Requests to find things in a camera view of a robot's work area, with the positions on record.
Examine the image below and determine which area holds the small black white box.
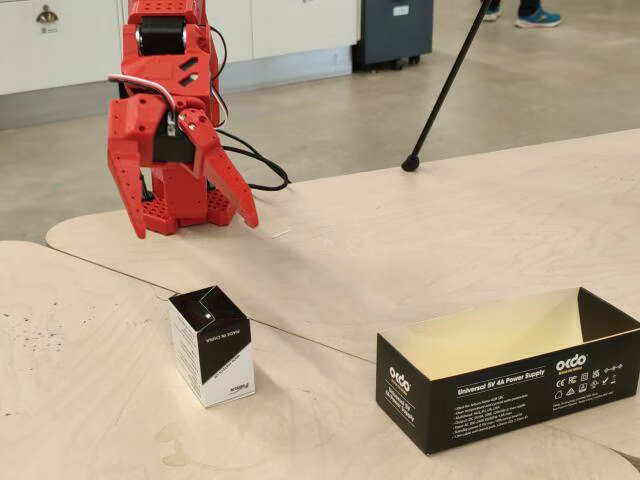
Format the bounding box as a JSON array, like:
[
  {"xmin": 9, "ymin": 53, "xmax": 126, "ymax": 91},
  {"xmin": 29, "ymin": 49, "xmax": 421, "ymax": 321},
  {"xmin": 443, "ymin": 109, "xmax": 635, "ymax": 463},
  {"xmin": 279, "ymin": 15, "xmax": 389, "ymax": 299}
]
[{"xmin": 167, "ymin": 285, "xmax": 256, "ymax": 409}]

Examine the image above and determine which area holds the dark grey pedestal cabinet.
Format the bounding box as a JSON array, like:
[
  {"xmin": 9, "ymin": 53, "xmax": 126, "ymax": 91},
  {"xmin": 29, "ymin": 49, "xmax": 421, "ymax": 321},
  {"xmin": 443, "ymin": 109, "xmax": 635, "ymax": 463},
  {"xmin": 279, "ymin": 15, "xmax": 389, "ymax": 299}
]
[{"xmin": 352, "ymin": 0, "xmax": 435, "ymax": 71}]

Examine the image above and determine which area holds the black tripod leg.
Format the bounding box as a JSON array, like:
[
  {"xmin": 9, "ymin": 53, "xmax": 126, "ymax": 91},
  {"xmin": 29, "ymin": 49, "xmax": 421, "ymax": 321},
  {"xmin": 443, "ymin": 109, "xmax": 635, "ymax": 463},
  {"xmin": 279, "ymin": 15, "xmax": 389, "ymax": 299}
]
[{"xmin": 401, "ymin": 0, "xmax": 494, "ymax": 173}]

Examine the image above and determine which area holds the open black yellow box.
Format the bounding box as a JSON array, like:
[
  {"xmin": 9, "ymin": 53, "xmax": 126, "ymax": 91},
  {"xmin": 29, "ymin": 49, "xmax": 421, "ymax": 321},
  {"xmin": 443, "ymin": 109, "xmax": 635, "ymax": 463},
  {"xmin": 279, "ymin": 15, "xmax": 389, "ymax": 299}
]
[{"xmin": 375, "ymin": 286, "xmax": 640, "ymax": 456}]

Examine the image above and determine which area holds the white gripper servo cable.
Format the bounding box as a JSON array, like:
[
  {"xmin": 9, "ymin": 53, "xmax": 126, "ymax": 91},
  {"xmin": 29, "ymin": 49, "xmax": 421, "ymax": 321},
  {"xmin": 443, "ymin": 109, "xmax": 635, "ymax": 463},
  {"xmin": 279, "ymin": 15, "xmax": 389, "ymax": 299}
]
[{"xmin": 108, "ymin": 73, "xmax": 179, "ymax": 119}]

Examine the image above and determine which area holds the black cable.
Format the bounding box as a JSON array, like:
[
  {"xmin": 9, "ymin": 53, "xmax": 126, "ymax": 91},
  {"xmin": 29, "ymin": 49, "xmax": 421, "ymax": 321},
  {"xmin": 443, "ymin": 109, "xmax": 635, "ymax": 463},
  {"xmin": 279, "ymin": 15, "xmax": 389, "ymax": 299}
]
[
  {"xmin": 219, "ymin": 144, "xmax": 290, "ymax": 192},
  {"xmin": 217, "ymin": 129, "xmax": 291, "ymax": 191}
]

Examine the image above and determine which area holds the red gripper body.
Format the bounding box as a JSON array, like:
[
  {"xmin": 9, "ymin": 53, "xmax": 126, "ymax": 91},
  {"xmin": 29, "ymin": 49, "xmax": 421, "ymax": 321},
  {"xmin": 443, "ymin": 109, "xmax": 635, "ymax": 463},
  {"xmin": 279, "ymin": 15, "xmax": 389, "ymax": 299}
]
[{"xmin": 107, "ymin": 94, "xmax": 222, "ymax": 166}]

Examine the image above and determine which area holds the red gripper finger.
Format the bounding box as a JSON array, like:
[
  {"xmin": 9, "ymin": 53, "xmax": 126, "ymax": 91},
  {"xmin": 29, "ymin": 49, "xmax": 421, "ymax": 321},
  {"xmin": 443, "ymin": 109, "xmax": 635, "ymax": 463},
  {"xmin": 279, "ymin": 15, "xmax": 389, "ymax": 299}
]
[
  {"xmin": 177, "ymin": 109, "xmax": 260, "ymax": 231},
  {"xmin": 107, "ymin": 149, "xmax": 154, "ymax": 240}
]

